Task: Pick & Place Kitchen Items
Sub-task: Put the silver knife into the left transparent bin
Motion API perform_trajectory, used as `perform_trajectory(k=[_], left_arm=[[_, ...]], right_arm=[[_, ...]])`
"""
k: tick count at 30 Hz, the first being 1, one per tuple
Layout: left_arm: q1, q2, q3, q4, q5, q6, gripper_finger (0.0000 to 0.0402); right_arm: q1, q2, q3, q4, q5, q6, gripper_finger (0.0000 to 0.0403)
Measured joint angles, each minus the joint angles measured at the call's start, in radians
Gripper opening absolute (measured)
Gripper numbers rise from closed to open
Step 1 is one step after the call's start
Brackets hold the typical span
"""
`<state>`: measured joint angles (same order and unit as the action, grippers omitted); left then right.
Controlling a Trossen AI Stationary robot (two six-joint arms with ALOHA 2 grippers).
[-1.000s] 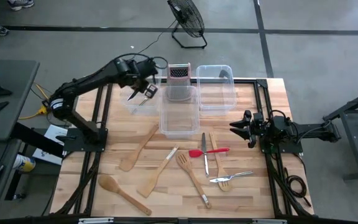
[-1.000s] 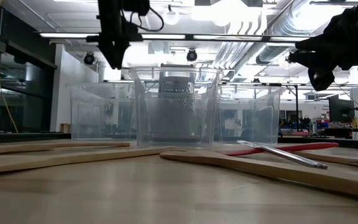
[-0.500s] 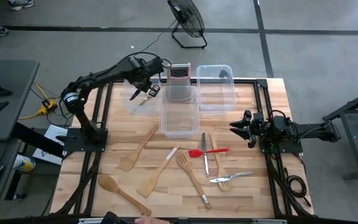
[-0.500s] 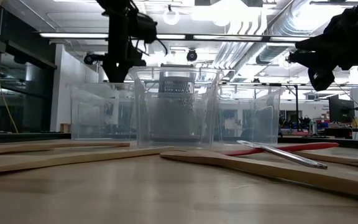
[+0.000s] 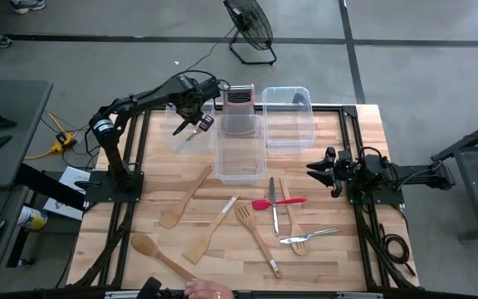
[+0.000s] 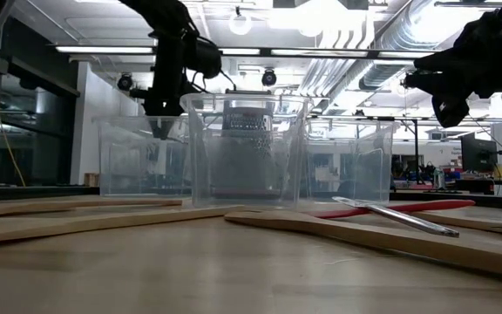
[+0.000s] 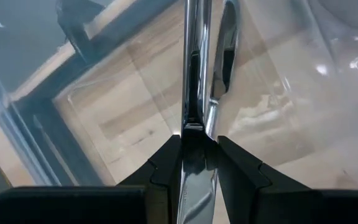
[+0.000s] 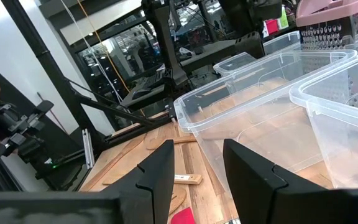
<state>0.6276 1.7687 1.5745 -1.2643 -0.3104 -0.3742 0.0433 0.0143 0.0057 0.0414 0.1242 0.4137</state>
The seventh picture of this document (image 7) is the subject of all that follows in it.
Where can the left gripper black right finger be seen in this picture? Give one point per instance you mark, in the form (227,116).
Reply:
(291,205)

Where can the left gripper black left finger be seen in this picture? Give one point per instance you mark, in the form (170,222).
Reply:
(73,205)

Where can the silver table knife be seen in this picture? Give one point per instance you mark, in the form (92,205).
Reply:
(225,62)
(194,31)

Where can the clear plastic bin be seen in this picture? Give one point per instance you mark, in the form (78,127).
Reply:
(129,102)

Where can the black aluminium table frame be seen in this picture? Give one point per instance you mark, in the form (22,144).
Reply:
(82,59)

